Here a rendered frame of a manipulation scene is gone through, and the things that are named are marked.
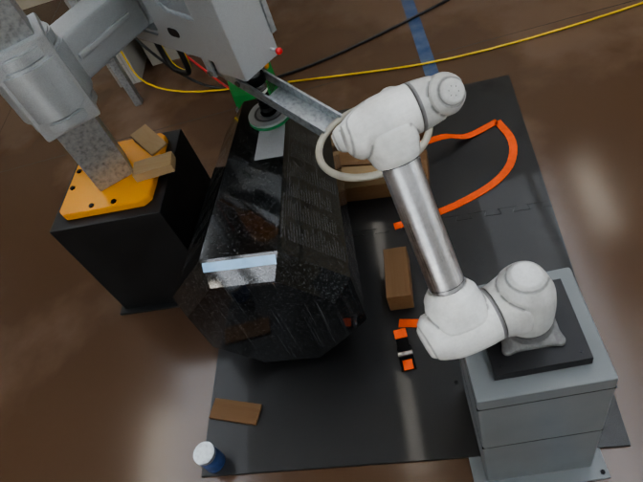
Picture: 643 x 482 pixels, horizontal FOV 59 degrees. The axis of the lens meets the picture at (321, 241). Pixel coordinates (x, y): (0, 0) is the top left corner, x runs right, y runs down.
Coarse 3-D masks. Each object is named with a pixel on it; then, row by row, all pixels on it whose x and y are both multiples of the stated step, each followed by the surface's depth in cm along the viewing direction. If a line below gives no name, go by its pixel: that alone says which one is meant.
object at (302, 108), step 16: (240, 80) 255; (272, 80) 259; (256, 96) 255; (272, 96) 256; (288, 96) 255; (304, 96) 250; (288, 112) 247; (304, 112) 250; (320, 112) 250; (336, 112) 244; (320, 128) 240
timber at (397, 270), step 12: (384, 252) 291; (396, 252) 289; (384, 264) 287; (396, 264) 285; (408, 264) 284; (396, 276) 280; (408, 276) 278; (396, 288) 276; (408, 288) 274; (396, 300) 276; (408, 300) 275
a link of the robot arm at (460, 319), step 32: (384, 96) 137; (352, 128) 137; (384, 128) 136; (416, 128) 139; (384, 160) 139; (416, 160) 142; (416, 192) 143; (416, 224) 146; (416, 256) 152; (448, 256) 149; (448, 288) 151; (448, 320) 151; (480, 320) 151; (448, 352) 153
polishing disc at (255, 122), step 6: (252, 108) 277; (258, 108) 275; (252, 114) 274; (258, 114) 272; (276, 114) 269; (282, 114) 267; (252, 120) 270; (258, 120) 269; (264, 120) 268; (270, 120) 266; (276, 120) 265; (282, 120) 266; (258, 126) 266; (264, 126) 265; (270, 126) 265
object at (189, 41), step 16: (144, 0) 250; (160, 0) 244; (176, 0) 245; (160, 16) 251; (176, 16) 242; (144, 32) 273; (160, 32) 262; (176, 32) 252; (192, 32) 242; (176, 48) 264; (192, 48) 253; (208, 64) 258
